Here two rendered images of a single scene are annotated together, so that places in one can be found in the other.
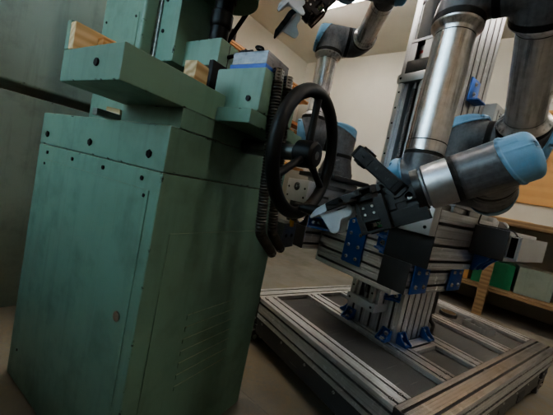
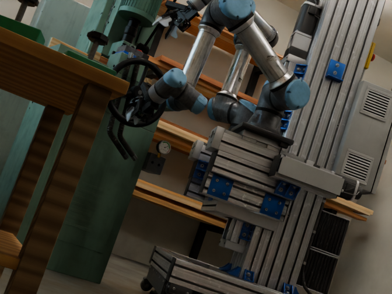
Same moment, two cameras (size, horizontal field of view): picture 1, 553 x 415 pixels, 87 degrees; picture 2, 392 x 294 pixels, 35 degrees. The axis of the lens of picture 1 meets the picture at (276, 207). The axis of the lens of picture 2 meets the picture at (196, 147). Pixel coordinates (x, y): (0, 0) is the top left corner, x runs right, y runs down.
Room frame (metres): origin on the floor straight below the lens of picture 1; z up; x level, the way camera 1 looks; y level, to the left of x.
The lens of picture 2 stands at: (-1.41, -1.55, 0.30)
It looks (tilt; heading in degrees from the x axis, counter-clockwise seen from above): 8 degrees up; 29
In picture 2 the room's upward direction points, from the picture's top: 19 degrees clockwise
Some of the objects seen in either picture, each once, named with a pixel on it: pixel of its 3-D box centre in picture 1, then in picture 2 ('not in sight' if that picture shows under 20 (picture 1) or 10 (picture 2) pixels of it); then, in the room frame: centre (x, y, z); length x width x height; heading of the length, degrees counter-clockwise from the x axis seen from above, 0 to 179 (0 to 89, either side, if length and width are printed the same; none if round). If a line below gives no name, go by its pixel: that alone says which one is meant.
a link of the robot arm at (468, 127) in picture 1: (465, 139); (275, 97); (0.92, -0.52, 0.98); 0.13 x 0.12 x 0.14; 51
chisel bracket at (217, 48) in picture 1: (209, 62); (121, 52); (0.84, 0.26, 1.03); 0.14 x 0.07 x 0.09; 58
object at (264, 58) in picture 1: (264, 70); (133, 54); (0.71, 0.09, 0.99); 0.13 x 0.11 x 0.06; 148
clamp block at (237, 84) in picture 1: (256, 100); (126, 69); (0.70, 0.10, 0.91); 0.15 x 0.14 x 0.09; 148
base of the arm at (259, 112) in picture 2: not in sight; (265, 123); (0.92, -0.51, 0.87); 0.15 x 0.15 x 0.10
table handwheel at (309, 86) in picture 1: (278, 150); (130, 93); (0.69, 0.02, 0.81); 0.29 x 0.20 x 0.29; 148
